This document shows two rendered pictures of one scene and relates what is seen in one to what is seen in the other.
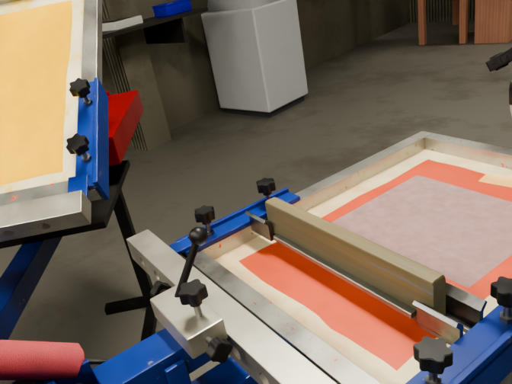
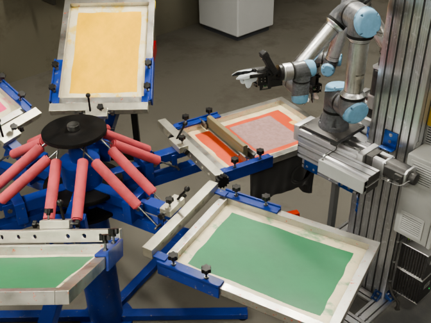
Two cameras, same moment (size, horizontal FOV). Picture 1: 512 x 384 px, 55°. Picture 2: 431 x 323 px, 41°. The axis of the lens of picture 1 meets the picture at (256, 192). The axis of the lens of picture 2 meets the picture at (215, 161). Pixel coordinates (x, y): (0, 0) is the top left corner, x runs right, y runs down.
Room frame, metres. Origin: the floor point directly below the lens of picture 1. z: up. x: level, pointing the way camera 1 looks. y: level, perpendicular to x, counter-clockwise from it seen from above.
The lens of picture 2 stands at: (-2.08, -0.12, 2.66)
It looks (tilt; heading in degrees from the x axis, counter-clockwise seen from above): 33 degrees down; 1
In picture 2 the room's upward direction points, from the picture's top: 1 degrees counter-clockwise
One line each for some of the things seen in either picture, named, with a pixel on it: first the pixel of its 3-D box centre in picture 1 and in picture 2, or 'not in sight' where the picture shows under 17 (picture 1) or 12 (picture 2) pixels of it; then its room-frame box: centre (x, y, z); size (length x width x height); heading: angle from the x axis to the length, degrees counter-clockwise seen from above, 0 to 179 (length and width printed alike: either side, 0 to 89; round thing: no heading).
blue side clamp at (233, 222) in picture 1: (242, 228); (197, 124); (0.95, 0.04, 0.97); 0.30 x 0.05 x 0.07; 121
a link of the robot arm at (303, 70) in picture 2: not in sight; (302, 70); (0.20, -0.46, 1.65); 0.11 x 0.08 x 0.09; 109
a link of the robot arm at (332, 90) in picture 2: not in sight; (337, 95); (0.41, -0.66, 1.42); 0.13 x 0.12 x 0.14; 19
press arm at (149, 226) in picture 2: not in sight; (186, 237); (-0.01, 0.06, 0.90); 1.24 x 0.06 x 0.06; 61
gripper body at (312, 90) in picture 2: not in sight; (312, 82); (1.00, -0.64, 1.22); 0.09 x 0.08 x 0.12; 31
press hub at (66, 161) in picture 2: not in sight; (92, 232); (0.29, 0.60, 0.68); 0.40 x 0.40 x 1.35
